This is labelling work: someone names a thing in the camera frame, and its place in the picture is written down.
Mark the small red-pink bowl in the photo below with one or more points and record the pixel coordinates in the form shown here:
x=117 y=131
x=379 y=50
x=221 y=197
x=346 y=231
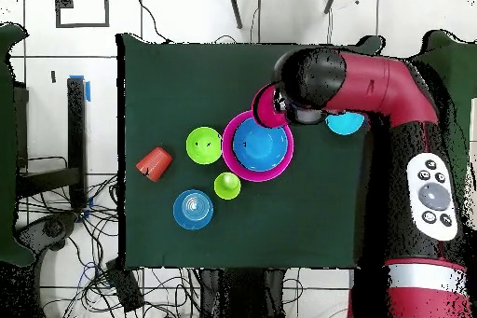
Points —
x=264 y=107

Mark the large blue bowl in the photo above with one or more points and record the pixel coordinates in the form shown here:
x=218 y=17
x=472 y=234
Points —
x=261 y=145

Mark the large pink bowl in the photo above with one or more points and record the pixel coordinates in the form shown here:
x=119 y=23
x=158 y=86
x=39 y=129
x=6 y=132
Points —
x=227 y=154

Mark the lime green cup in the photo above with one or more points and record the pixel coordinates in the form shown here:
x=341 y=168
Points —
x=227 y=186

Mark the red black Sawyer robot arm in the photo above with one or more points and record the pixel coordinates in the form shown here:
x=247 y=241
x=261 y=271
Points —
x=417 y=146

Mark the small light blue bowl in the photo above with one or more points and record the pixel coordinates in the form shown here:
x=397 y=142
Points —
x=345 y=125

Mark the small green bowl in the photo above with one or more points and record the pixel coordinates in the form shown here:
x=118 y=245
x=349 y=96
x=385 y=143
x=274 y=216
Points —
x=204 y=145

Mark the medium blue bowl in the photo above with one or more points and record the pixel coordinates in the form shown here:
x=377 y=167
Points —
x=193 y=209

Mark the orange cup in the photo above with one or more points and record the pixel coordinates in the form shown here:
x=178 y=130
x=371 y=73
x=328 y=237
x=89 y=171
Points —
x=154 y=163

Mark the dark green table cloth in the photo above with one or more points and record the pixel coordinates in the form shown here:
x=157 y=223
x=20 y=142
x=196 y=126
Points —
x=149 y=72

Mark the green covered side table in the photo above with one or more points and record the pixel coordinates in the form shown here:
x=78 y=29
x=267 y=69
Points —
x=7 y=146
x=451 y=53

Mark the black metal stand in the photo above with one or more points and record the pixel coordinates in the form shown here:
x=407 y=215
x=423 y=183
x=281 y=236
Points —
x=77 y=139

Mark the black power box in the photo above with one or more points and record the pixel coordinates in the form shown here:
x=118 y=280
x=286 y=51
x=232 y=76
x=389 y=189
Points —
x=124 y=284

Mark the black wheel base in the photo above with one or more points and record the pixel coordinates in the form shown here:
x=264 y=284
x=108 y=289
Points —
x=46 y=230

